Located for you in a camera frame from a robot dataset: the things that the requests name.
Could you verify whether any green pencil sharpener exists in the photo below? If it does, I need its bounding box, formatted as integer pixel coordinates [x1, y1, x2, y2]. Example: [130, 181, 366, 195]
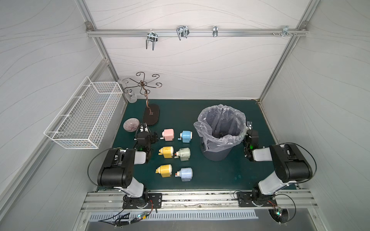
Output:
[174, 148, 191, 161]

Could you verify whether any light blue pencil sharpener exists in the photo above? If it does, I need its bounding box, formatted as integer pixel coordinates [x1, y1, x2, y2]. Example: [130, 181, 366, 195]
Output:
[175, 167, 193, 182]

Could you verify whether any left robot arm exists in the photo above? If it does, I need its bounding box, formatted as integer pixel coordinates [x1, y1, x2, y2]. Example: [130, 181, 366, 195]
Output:
[87, 123, 159, 209]

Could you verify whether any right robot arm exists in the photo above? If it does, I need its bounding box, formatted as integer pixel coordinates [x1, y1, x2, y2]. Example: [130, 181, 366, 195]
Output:
[238, 121, 315, 207]

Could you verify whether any pink pencil sharpener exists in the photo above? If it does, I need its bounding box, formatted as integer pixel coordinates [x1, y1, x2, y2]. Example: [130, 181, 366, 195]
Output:
[160, 129, 174, 141]

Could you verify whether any yellow pencil sharpener front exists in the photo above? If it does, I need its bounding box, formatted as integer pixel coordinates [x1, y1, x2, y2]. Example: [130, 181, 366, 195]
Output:
[156, 164, 172, 178]

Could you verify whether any pink patterned bowl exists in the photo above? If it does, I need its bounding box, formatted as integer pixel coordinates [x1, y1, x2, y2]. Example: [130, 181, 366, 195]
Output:
[123, 118, 140, 132]

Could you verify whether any bronze mug tree stand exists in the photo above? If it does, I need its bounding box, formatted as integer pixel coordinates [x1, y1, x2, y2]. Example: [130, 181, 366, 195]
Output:
[125, 71, 163, 126]

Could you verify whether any clear plastic bin liner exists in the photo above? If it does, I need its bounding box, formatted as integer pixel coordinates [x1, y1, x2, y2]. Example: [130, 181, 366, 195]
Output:
[194, 105, 248, 152]

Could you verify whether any grey trash bin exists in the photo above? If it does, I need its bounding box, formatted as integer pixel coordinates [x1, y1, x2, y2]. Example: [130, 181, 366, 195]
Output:
[200, 138, 233, 161]

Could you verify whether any clear glass cup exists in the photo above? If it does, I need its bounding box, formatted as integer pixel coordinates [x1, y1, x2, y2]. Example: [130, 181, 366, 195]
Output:
[121, 78, 137, 104]

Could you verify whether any green mat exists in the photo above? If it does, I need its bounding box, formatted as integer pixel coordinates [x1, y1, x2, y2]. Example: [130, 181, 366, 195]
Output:
[111, 99, 297, 191]

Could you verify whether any metal hook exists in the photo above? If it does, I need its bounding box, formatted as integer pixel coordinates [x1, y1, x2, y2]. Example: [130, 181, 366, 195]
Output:
[213, 26, 218, 38]
[271, 26, 298, 37]
[145, 31, 158, 50]
[176, 26, 189, 40]

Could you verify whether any white wire basket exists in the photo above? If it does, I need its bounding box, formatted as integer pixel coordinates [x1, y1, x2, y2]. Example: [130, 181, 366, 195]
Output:
[43, 77, 123, 149]

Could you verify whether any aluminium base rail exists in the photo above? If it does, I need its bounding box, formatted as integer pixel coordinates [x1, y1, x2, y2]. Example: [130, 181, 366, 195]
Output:
[81, 189, 319, 212]

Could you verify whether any aluminium top rail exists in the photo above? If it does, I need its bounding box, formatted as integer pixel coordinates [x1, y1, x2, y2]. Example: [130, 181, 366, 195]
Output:
[87, 27, 309, 38]

